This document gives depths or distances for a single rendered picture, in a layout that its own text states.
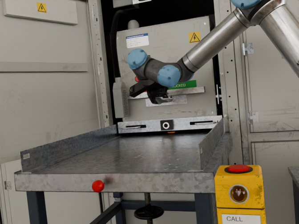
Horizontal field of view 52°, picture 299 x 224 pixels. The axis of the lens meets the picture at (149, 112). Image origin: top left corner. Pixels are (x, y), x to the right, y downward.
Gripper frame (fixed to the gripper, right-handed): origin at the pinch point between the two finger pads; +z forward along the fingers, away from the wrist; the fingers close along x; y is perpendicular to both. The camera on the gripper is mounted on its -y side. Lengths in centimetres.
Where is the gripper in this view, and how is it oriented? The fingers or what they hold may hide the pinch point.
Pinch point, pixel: (158, 101)
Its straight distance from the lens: 139.5
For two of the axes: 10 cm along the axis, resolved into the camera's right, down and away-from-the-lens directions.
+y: 9.4, -0.7, -3.2
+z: 3.2, 4.3, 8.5
